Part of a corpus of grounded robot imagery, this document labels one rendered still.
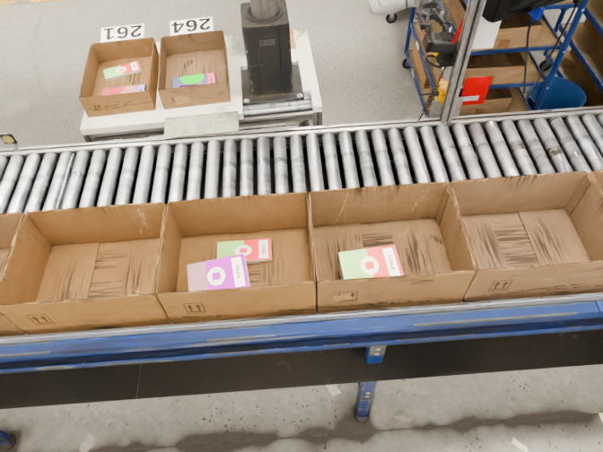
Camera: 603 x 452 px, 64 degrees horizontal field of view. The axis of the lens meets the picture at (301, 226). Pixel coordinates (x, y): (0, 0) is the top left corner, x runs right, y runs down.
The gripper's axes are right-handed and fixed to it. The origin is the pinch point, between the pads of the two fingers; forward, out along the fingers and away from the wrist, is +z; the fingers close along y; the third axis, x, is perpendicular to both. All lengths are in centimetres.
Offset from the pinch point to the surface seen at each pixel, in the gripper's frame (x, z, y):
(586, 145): 21, 48, 49
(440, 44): -12.9, 26.8, -8.0
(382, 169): 20, 53, -29
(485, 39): -13.5, 26.5, 7.8
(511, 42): 18.4, -16.4, 40.5
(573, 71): 81, -73, 117
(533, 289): 2, 116, -1
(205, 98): 16, 10, -96
